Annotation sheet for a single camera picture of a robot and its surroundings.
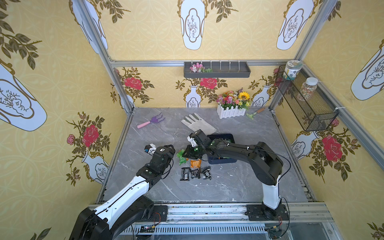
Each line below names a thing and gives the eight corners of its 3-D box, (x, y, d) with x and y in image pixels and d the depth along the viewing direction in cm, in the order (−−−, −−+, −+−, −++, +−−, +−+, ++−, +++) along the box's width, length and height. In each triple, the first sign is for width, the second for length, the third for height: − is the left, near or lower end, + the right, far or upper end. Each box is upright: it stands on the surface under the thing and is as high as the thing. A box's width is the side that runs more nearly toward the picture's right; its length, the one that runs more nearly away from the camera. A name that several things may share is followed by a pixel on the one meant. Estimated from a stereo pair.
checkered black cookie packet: (200, 179, 87) (201, 178, 85) (200, 167, 92) (200, 166, 90) (211, 179, 87) (211, 178, 85) (210, 167, 92) (210, 166, 90)
